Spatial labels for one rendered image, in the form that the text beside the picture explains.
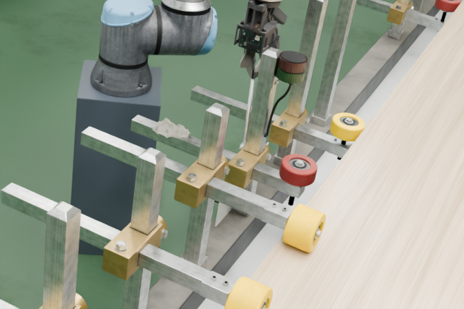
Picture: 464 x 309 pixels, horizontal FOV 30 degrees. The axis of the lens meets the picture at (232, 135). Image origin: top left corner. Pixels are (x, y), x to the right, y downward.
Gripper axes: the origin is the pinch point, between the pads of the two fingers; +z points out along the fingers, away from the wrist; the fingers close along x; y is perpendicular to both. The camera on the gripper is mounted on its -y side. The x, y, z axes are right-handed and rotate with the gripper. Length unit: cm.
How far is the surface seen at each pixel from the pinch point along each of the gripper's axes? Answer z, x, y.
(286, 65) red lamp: -12.4, 12.3, 15.6
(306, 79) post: 2.9, 9.6, -10.8
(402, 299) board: 9, 52, 45
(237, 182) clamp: 15.8, 8.7, 21.5
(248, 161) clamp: 12.1, 8.8, 17.8
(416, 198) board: 9.1, 45.4, 11.7
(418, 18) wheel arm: 17, 15, -107
